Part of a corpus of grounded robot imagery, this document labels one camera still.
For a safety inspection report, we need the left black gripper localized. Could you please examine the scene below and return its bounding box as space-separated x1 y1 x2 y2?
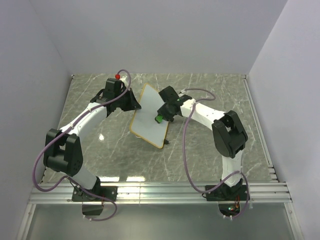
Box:
115 88 142 113

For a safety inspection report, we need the green whiteboard eraser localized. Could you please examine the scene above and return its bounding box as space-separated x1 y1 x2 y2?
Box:
154 115 163 124

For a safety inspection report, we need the white board with orange frame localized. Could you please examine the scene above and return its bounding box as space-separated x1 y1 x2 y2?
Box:
129 83 169 149

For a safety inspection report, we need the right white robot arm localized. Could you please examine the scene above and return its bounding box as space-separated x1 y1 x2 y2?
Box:
154 95 248 200

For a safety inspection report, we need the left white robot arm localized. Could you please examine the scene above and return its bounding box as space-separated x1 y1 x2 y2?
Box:
43 88 141 201

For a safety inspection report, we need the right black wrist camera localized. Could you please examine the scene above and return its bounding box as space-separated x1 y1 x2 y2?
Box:
158 85 179 103

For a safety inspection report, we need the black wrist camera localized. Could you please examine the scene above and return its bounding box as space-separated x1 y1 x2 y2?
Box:
158 85 179 103
102 78 122 99

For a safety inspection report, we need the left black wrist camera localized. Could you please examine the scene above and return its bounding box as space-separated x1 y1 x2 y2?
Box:
102 78 122 99

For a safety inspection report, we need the red cable connector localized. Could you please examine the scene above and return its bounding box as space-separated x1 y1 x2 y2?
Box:
115 73 121 80

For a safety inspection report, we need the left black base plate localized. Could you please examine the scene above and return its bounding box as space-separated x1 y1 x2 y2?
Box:
71 186 118 202

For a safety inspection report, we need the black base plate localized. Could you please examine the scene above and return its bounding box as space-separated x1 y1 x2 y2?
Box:
71 186 118 202
205 181 248 202

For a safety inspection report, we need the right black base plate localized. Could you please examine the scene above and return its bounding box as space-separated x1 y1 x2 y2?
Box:
205 181 248 202

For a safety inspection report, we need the right side aluminium rail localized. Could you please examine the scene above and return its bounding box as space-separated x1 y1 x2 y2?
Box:
241 74 279 183

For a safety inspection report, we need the aluminium mounting rail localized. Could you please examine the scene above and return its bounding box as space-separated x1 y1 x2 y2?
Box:
28 182 292 205

